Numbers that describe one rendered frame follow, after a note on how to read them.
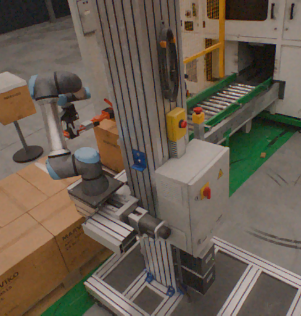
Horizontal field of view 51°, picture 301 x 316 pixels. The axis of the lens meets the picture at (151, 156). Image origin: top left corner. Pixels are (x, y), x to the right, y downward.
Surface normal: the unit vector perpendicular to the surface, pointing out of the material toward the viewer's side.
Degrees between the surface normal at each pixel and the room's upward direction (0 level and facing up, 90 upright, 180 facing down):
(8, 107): 90
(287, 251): 0
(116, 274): 0
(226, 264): 0
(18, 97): 90
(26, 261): 90
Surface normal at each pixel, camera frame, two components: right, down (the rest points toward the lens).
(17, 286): 0.72, 0.30
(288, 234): -0.12, -0.83
